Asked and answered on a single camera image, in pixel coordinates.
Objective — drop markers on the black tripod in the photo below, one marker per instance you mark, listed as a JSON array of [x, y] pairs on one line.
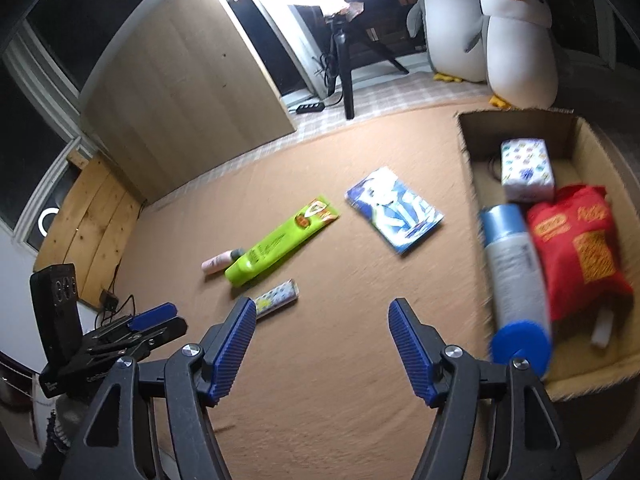
[[345, 60]]

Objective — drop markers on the green tube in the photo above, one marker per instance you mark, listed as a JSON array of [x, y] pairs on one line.
[[280, 245]]

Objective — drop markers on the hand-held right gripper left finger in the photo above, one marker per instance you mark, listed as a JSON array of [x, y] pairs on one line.
[[232, 350]]

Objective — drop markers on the red snack packet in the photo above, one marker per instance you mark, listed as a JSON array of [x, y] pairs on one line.
[[575, 250]]

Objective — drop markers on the pine plank panel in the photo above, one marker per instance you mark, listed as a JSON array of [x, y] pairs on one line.
[[85, 230]]

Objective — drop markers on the small penguin plush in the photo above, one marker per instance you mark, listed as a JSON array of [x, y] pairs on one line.
[[520, 45]]

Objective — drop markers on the white spray bottle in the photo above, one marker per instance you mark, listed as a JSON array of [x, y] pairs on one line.
[[515, 270]]

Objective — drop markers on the small pink bottle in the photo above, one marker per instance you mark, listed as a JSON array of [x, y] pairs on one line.
[[215, 263]]

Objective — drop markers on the black power strip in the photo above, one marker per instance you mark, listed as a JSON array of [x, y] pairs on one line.
[[310, 107]]

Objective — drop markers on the checkered cloth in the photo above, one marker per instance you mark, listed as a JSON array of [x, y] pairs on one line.
[[400, 90]]

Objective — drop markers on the light wooden board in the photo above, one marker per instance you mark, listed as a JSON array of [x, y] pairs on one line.
[[185, 85]]

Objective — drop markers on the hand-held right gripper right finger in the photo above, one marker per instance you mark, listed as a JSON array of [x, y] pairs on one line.
[[410, 350]]

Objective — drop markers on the black power adapter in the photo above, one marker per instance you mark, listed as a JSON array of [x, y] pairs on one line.
[[108, 300]]

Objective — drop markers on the patterned white lighter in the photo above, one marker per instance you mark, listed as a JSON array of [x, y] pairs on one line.
[[277, 296]]

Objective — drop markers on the round blue tape measure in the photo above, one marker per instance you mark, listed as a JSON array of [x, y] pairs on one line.
[[522, 347]]

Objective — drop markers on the small white cylinder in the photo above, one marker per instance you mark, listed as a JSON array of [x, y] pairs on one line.
[[602, 330]]

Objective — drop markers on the blue illustrated packet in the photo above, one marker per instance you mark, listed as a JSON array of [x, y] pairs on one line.
[[395, 215]]

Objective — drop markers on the patterned tissue pack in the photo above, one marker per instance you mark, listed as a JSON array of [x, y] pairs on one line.
[[527, 170]]

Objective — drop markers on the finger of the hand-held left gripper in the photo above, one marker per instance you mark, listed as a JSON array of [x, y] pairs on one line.
[[160, 335], [150, 316]]

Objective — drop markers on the cardboard box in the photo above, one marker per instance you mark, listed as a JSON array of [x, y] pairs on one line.
[[590, 160]]

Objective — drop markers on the large penguin plush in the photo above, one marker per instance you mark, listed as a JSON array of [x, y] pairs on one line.
[[445, 25]]

